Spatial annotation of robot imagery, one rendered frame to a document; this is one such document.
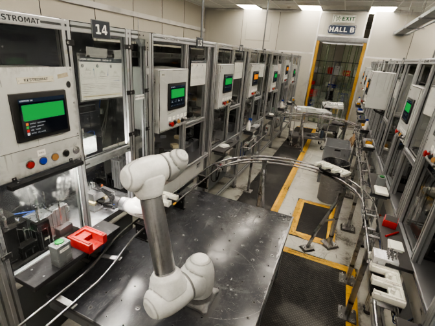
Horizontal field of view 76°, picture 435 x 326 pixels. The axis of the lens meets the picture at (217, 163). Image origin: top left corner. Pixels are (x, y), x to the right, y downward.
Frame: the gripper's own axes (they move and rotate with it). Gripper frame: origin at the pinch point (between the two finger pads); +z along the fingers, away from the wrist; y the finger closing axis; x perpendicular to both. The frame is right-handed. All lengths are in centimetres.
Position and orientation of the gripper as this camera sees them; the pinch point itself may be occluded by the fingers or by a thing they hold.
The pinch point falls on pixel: (97, 195)
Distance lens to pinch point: 202.2
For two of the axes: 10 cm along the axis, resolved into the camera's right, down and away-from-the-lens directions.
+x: -4.1, 3.1, -8.6
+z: -9.1, -2.1, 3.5
